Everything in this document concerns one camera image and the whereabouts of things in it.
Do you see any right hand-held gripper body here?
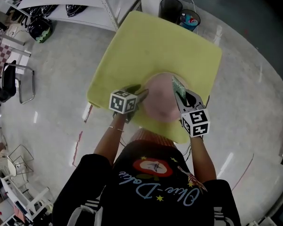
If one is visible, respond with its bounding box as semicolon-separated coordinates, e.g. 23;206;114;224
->
181;104;211;138

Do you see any white metal shelving rack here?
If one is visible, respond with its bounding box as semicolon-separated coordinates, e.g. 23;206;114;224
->
6;0;142;32

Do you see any shiny black bag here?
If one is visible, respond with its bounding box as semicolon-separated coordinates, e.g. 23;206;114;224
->
28;5;58;17
65;5;88;17

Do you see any person's right forearm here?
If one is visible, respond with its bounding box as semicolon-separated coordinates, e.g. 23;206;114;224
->
190;135;217;183

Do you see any table with yellow-green cloth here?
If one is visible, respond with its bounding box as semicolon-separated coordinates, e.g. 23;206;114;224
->
87;10;223;145

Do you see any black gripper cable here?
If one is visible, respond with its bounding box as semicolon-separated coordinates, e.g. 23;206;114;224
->
181;135;194;162

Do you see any pink checkered cloth table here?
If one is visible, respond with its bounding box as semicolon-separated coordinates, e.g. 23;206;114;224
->
0;29;33;90

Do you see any black chrome cantilever chair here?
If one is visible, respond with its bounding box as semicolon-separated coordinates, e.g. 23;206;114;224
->
0;60;36;105

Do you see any large pink plate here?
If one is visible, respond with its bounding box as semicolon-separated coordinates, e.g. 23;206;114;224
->
142;72;188;122

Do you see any black and green helmet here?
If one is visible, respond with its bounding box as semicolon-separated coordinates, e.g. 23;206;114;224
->
27;17;54;44

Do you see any person's black printed shirt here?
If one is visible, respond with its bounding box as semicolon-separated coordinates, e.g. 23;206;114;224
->
51;140;241;226

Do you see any black mesh wastebasket with trash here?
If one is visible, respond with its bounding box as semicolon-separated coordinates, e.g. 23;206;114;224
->
178;9;201;32

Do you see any empty black mesh wastebasket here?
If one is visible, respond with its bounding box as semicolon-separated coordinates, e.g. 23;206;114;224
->
159;0;183;24

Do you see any thin metal bracelet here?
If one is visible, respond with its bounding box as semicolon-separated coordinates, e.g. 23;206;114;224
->
108;125;125;133

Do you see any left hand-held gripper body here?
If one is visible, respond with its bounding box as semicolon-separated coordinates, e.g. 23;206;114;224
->
108;88;140;124

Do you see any white wooden rack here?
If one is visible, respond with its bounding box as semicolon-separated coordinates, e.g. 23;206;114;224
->
0;175;50;222

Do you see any green scrubbing sponge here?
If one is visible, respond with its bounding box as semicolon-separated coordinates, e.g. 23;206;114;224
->
171;76;187;98

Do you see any cream seat wire frame chair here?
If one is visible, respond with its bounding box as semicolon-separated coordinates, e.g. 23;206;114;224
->
0;144;35;181

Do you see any person's left forearm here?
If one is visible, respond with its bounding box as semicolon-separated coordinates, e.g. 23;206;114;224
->
93;113;128;166

